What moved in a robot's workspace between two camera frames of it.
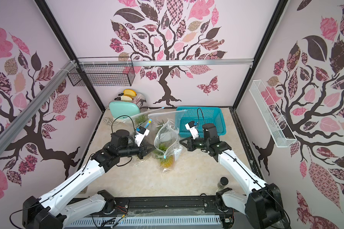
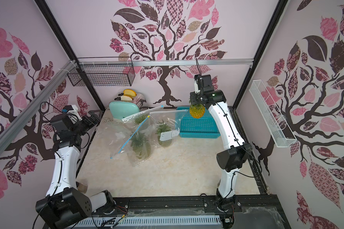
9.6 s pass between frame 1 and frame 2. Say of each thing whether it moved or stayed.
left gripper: moved
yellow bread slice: stayed
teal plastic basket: stayed
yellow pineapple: moved
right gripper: moved
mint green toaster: stayed
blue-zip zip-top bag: stayed
